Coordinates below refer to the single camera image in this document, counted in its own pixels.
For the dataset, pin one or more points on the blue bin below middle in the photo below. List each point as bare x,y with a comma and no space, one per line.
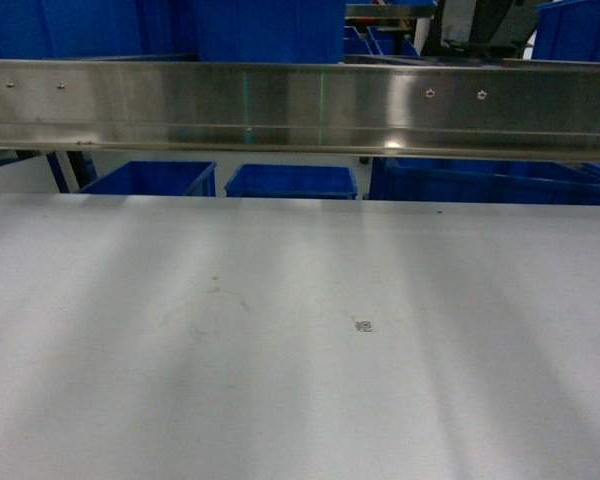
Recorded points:
292,181

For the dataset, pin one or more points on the blue bin below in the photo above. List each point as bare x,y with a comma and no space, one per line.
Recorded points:
292,181
157,178
481,181

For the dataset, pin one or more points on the blue bin below right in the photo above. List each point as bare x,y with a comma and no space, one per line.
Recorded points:
481,181

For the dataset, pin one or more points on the blue bin below left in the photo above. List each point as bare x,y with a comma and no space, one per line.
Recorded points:
157,178

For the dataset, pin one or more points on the large blue crate top centre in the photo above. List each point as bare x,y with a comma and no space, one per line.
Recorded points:
296,32

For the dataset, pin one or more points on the large blue crate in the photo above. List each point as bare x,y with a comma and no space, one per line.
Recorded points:
80,29
296,32

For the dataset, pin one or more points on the large blue crate top left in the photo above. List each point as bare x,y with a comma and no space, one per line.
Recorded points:
80,29

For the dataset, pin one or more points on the blue crate far right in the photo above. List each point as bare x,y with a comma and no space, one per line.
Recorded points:
568,31

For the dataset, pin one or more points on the stainless steel rail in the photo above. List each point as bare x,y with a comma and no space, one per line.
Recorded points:
373,106

